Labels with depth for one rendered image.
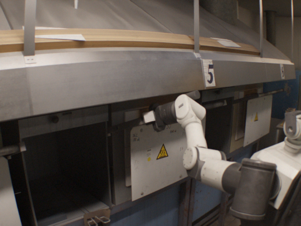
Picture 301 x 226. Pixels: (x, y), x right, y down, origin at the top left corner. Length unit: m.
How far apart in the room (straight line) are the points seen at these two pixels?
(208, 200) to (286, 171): 1.79
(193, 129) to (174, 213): 1.24
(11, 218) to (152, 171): 0.79
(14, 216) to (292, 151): 1.04
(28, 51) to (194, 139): 0.62
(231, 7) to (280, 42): 2.58
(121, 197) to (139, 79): 0.75
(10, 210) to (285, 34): 4.85
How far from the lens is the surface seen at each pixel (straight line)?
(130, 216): 1.80
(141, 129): 1.37
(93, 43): 1.01
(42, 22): 1.13
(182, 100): 1.06
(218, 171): 0.78
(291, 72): 2.85
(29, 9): 0.90
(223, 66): 1.57
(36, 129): 1.18
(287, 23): 5.16
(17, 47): 0.89
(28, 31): 0.88
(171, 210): 2.10
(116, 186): 1.54
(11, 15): 1.16
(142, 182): 1.48
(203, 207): 2.48
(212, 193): 2.53
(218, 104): 1.67
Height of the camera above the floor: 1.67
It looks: 13 degrees down
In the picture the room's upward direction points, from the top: straight up
